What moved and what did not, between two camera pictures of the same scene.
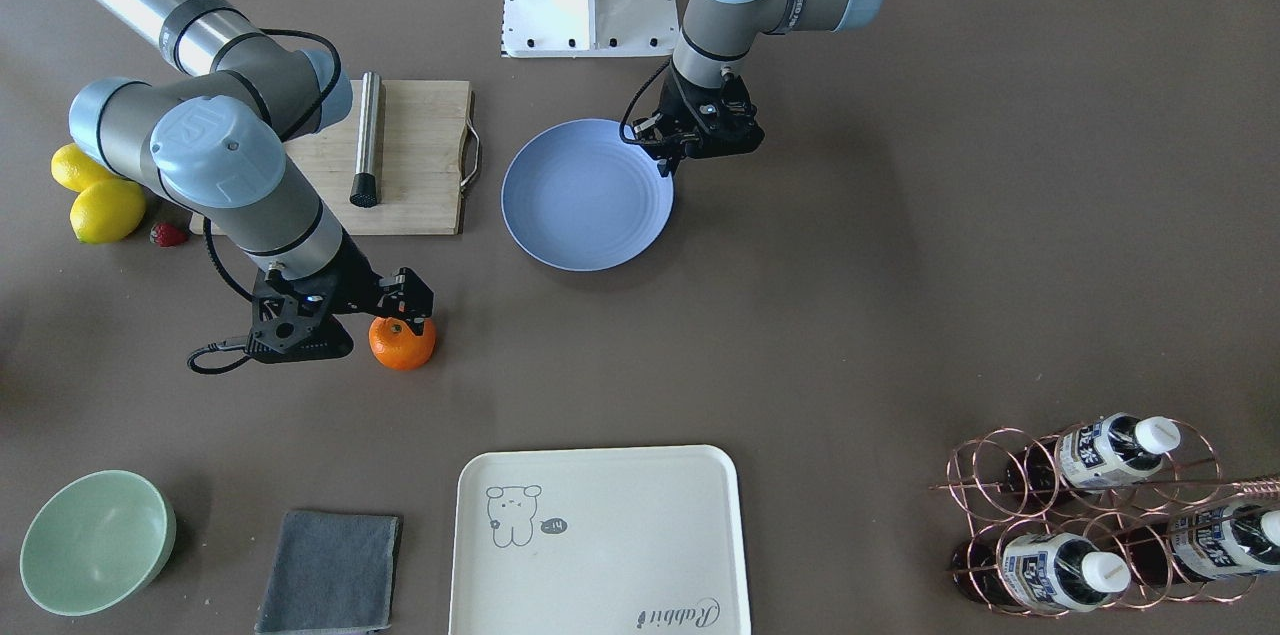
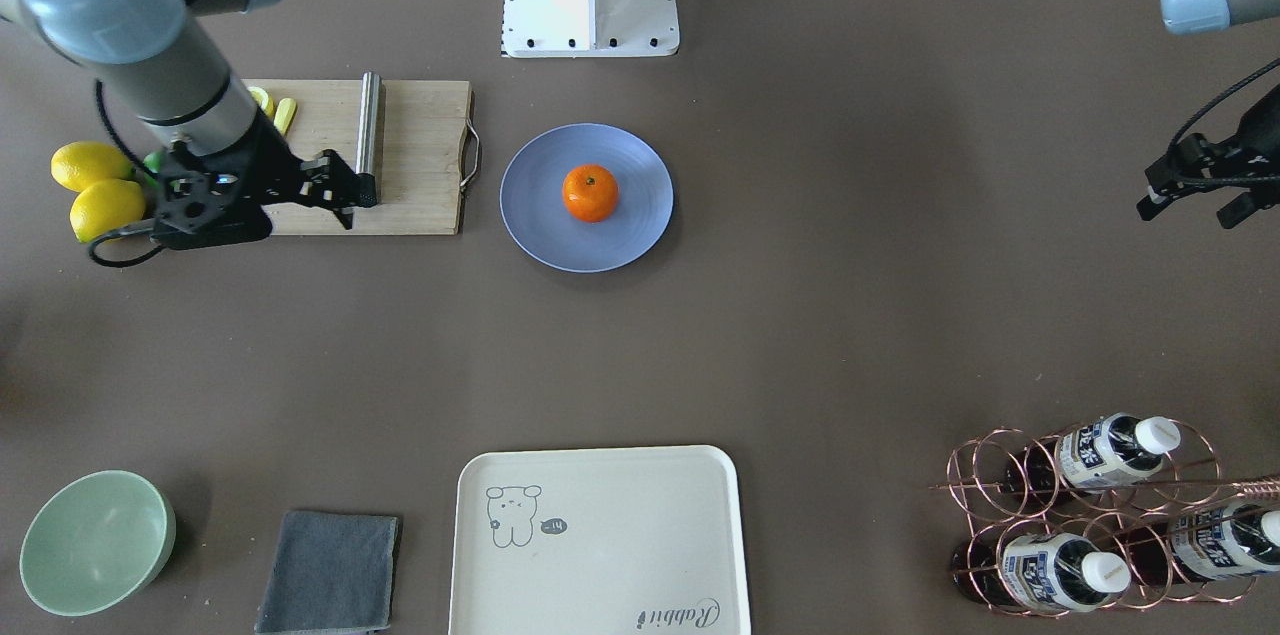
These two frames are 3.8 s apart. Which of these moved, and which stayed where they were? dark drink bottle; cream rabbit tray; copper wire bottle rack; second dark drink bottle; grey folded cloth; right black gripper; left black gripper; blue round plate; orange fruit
Moved: orange fruit; left black gripper; right black gripper
Stayed: cream rabbit tray; dark drink bottle; blue round plate; copper wire bottle rack; second dark drink bottle; grey folded cloth
